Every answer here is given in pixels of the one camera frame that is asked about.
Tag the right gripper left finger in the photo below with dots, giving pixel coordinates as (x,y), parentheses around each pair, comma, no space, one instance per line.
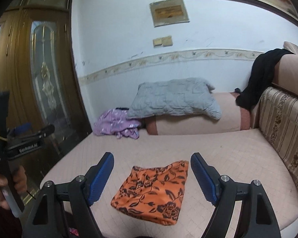
(48,218)

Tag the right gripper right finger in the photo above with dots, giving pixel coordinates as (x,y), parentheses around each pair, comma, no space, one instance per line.
(257,217)

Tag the orange black floral garment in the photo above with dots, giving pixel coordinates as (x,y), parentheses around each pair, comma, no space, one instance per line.
(153,194)

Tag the person's left hand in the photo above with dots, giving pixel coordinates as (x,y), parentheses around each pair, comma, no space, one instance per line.
(20,180)

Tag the pink quilted mattress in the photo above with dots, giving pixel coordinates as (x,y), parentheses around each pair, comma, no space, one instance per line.
(243,155)

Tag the wooden glass panel door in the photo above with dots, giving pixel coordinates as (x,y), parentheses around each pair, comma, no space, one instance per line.
(37,68)

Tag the pink bolster cushion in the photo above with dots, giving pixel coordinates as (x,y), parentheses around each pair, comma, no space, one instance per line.
(234,118)

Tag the striped sofa backrest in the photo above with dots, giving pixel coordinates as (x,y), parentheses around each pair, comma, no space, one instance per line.
(278,113)

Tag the purple floral garment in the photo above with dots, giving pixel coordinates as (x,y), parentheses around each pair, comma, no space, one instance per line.
(115,122)

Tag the grey quilted pillow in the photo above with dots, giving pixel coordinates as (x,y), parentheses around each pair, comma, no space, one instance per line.
(175,97)

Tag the black cloth on backrest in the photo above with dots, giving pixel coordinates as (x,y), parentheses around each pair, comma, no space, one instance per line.
(261,77)

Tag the beige wall switch plate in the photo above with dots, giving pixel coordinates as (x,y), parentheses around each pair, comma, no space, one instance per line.
(157,42)

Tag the small framed wall picture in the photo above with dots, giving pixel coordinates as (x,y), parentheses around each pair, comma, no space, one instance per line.
(168,12)

